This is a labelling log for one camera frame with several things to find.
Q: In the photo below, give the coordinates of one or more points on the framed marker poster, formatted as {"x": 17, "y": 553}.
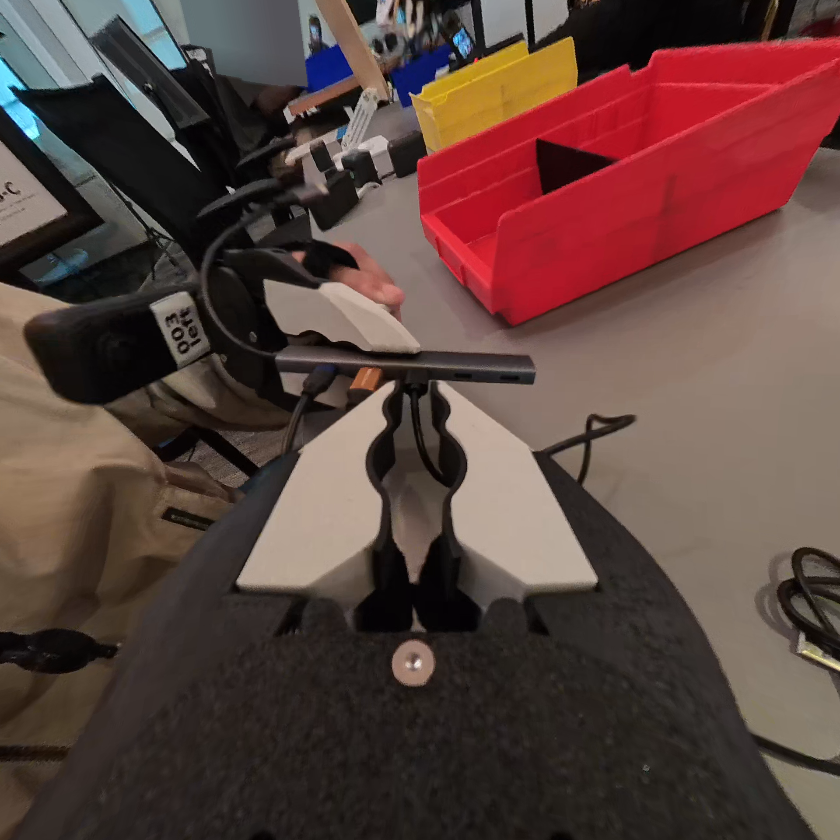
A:
{"x": 26, "y": 190}

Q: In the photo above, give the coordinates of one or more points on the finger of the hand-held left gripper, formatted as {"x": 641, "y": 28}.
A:
{"x": 348, "y": 318}

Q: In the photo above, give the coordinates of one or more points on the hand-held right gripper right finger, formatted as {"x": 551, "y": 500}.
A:
{"x": 518, "y": 512}

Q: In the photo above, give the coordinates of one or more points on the red plastic bin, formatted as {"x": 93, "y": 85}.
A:
{"x": 590, "y": 249}

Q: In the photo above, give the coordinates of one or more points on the black red-bin divider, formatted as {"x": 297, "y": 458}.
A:
{"x": 564, "y": 167}

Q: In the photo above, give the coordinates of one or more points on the black office chair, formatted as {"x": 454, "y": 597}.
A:
{"x": 118, "y": 164}

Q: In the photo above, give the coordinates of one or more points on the grey desk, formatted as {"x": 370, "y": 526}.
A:
{"x": 656, "y": 426}

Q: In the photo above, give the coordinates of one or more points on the small blue plastic bin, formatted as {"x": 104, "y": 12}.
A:
{"x": 420, "y": 79}
{"x": 328, "y": 72}

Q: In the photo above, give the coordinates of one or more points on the yellow plastic bin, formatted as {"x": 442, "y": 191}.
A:
{"x": 485, "y": 98}

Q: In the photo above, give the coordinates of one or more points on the black power adapter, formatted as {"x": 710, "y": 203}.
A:
{"x": 334, "y": 200}
{"x": 407, "y": 154}

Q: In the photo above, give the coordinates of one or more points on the person's left hand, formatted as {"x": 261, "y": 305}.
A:
{"x": 374, "y": 282}

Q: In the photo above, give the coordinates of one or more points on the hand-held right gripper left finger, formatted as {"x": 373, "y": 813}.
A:
{"x": 308, "y": 512}

